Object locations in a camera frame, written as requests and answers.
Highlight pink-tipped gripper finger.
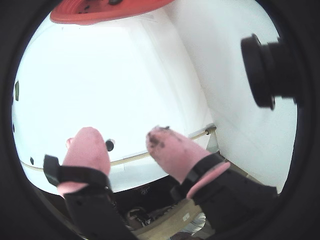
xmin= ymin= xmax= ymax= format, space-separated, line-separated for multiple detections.
xmin=42 ymin=126 xmax=133 ymax=240
xmin=145 ymin=125 xmax=279 ymax=235

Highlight beige wooden board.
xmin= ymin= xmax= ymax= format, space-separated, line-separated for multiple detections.
xmin=129 ymin=199 xmax=204 ymax=237

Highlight red collapsible silicone cup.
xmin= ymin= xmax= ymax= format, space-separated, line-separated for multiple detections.
xmin=49 ymin=0 xmax=176 ymax=25

